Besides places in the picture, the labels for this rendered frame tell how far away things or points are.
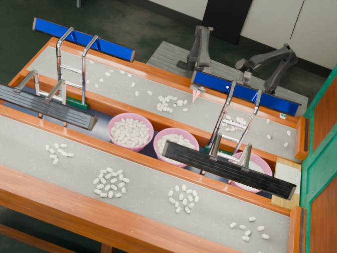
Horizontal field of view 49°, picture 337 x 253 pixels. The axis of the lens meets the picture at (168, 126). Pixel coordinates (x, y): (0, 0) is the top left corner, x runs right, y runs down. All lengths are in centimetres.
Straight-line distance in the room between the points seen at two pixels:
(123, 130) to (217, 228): 78
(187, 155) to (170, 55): 133
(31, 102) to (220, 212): 109
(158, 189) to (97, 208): 34
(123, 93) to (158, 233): 98
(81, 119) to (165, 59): 122
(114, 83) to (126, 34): 176
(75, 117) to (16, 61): 207
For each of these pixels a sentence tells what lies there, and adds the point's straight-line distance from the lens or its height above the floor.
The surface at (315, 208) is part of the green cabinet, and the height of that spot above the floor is 93.
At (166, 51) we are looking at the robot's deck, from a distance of 293.
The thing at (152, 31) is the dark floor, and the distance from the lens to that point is 430.
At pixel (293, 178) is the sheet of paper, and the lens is 226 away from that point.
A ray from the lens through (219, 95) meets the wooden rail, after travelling 253.
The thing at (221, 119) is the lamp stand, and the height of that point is 98.
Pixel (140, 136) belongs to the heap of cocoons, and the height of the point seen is 72.
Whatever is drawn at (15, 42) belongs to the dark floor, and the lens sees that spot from 402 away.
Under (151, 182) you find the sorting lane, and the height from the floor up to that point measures 74.
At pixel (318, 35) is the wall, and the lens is 430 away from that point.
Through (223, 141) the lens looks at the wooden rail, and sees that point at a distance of 226.
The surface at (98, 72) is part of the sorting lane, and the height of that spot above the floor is 74.
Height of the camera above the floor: 242
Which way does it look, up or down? 48 degrees down
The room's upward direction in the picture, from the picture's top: 15 degrees clockwise
